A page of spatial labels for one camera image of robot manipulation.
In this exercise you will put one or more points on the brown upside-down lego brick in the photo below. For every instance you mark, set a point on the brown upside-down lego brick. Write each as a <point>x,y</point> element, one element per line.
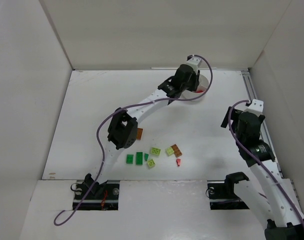
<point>139,133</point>

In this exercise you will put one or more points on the green rounded lego brick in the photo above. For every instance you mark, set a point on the green rounded lego brick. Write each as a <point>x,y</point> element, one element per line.
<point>129,159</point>

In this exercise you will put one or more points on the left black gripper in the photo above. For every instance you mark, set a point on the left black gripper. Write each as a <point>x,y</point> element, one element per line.
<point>170,87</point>

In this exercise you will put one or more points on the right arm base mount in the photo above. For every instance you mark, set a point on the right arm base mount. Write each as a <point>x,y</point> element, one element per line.
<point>221,193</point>

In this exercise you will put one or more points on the white round divided container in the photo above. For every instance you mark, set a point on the white round divided container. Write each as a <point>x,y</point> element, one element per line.
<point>203,86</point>

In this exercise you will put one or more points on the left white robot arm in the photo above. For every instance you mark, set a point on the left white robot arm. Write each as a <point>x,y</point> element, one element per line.
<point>119,130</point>

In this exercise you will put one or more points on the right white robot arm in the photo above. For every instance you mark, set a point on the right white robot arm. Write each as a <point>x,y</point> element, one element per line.
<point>277,213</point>

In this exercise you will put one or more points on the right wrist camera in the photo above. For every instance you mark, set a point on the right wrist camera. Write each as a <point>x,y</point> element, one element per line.
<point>255,107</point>

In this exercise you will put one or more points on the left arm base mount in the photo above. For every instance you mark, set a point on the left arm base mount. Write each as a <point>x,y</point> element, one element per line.
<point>102,197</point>

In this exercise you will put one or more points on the lime long lego brick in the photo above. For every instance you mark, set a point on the lime long lego brick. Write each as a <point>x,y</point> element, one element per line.
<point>155,151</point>

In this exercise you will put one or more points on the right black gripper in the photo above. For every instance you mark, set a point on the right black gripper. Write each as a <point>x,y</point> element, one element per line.
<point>227,116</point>

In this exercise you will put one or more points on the lime square lego brick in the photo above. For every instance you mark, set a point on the lime square lego brick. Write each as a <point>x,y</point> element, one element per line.
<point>151,163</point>

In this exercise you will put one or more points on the lime small lego brick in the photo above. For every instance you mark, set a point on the lime small lego brick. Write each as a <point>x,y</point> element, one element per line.
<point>169,151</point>

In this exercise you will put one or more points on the red sloped lego piece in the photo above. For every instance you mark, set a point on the red sloped lego piece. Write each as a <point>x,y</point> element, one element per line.
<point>178,162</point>

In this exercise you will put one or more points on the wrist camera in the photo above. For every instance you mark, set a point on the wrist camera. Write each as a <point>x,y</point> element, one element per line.
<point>255,107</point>
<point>194,61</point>

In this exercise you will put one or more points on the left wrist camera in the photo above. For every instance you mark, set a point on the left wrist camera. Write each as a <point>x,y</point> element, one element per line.
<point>194,61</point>

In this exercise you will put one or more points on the aluminium rail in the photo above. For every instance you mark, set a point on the aluminium rail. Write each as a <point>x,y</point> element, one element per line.
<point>252,148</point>

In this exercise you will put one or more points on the brown studded lego brick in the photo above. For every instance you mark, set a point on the brown studded lego brick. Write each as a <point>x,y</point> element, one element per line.
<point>177,152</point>

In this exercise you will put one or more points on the green long lego brick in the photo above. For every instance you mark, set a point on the green long lego brick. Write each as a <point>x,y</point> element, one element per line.
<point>139,158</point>

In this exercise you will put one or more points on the dark green curved lego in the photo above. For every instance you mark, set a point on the dark green curved lego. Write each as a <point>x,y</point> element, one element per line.
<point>146,156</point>

